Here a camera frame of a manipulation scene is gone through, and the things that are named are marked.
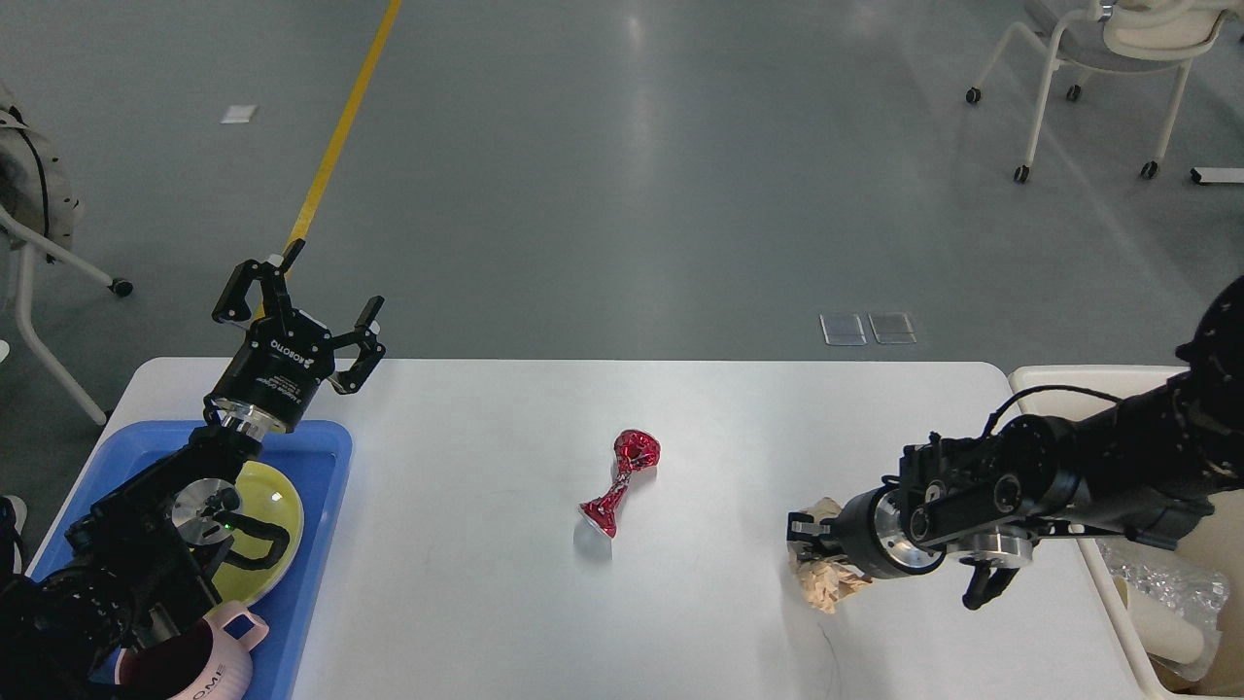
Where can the beige jacket on chair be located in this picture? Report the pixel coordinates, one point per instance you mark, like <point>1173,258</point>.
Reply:
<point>34,181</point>

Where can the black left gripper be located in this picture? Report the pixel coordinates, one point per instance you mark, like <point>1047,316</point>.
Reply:
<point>275,374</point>

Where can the pink mug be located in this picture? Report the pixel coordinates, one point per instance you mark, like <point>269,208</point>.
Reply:
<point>212,660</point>

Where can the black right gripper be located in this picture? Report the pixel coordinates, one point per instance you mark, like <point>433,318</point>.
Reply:
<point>871,535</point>

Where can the white chair right background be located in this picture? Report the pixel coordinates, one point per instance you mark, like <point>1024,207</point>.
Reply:
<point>1111,38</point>

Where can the yellow plastic plate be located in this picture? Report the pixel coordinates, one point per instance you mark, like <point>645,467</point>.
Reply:
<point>270,497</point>

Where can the silver foil bag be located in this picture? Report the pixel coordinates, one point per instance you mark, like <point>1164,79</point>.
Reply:
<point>1196,593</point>

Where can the white paper cup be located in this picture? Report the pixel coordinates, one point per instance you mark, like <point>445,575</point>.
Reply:
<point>1161,631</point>

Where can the white plastic bin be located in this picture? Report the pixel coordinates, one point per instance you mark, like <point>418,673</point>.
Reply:
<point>1217,543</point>

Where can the blue plastic tray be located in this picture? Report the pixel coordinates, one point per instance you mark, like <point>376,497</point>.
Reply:
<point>316,460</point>

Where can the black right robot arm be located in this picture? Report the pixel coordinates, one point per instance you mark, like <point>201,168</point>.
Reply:
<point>1143,469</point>

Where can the red crumpled foil wrapper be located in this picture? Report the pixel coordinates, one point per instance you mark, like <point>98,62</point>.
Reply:
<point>634,451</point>

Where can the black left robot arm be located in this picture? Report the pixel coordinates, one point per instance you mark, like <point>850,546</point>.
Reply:
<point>144,555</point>

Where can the white shoe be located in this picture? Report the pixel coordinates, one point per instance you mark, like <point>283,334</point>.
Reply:
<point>13,549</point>

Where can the brown paper ball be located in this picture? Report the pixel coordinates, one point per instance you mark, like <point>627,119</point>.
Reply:
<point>824,583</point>

